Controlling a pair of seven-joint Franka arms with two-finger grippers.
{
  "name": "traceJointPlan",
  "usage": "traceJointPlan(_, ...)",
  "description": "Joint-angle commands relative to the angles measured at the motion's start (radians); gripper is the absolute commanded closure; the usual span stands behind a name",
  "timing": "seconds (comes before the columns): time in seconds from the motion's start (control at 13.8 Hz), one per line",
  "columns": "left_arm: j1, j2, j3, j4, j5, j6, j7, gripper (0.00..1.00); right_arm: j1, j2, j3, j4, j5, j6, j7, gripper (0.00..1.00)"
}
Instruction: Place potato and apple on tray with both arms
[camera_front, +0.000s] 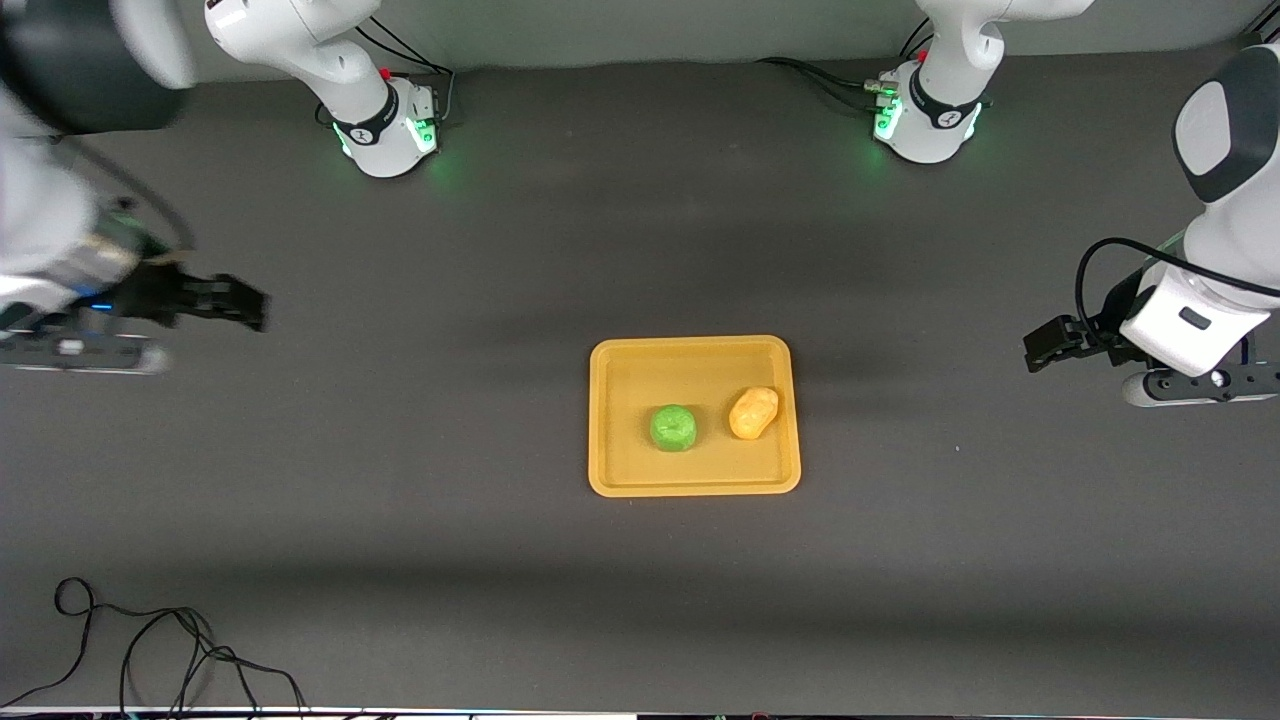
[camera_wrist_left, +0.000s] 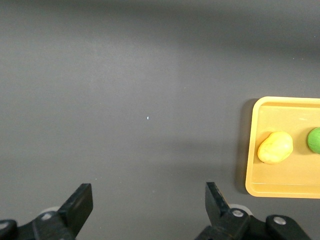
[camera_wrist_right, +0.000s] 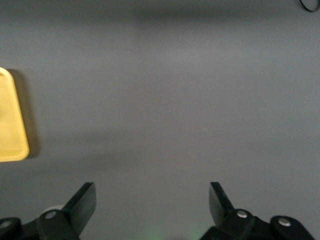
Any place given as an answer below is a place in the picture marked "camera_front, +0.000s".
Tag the green apple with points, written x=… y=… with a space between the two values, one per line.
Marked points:
x=674 y=428

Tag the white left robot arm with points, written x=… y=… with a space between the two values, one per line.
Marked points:
x=950 y=110

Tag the yellow plastic tray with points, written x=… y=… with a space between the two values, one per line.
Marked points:
x=620 y=420

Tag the dark grey table mat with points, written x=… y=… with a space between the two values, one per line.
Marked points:
x=640 y=600

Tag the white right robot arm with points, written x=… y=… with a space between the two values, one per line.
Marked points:
x=290 y=45

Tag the yellow potato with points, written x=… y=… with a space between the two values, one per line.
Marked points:
x=753 y=413

